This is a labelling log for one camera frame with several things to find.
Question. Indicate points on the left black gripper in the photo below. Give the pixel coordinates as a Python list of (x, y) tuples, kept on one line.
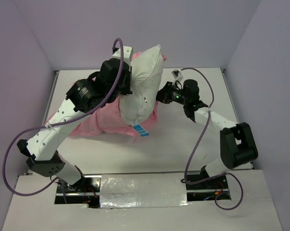
[(126, 89)]

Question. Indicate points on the silver tape patch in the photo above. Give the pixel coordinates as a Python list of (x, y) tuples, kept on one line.
[(142, 190)]

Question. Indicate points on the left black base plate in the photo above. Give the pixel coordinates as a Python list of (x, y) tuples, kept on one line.
[(88, 193)]

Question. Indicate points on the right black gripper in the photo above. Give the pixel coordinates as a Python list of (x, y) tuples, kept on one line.
[(164, 95)]

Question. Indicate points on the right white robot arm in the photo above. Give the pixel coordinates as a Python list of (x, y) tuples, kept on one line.
[(237, 145)]

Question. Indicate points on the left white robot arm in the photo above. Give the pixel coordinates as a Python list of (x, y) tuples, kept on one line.
[(41, 150)]

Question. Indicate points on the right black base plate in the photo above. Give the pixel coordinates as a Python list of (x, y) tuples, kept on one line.
[(208, 190)]

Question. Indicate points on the pink pillowcase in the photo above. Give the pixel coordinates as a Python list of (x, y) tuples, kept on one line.
[(106, 119)]

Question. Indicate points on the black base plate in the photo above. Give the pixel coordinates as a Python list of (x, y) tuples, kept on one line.
[(208, 190), (88, 193)]

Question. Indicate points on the white pillow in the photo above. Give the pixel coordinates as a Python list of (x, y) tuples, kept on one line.
[(140, 107)]

